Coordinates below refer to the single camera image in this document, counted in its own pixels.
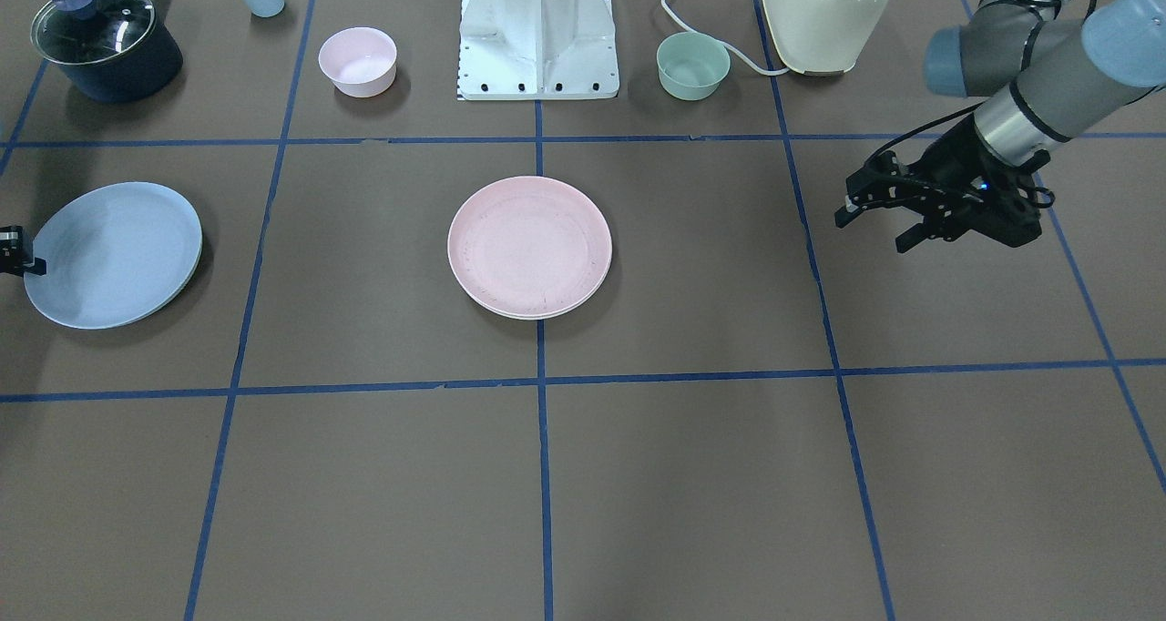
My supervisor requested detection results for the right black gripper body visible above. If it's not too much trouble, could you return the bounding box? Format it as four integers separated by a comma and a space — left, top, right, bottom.
1, 226, 24, 277

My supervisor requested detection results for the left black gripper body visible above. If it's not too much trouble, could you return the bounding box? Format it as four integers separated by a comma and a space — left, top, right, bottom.
845, 117, 1055, 248

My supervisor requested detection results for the blue plate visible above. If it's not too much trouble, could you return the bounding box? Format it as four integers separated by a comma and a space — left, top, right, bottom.
24, 181, 203, 330

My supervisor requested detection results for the pink plate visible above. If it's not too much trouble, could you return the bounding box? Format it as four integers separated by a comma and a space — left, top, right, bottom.
447, 176, 614, 292

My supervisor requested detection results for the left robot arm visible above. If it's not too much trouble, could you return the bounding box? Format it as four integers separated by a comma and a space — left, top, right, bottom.
834, 0, 1165, 252

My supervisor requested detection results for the green bowl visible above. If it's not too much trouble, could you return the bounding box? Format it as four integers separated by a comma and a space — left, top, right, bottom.
655, 31, 731, 103

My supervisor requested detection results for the dark blue pot with lid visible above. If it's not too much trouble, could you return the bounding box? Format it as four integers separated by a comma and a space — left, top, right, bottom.
29, 0, 184, 104

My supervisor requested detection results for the cream plate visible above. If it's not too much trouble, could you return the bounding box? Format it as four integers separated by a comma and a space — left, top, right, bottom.
464, 268, 609, 320

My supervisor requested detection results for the pink bowl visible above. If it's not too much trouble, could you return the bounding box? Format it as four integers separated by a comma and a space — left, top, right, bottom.
317, 26, 396, 98

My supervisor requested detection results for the white toaster cable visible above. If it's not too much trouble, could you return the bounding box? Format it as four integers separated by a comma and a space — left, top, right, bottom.
660, 0, 792, 77

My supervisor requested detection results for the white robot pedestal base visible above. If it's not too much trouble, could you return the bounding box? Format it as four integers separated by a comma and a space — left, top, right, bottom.
455, 0, 620, 101

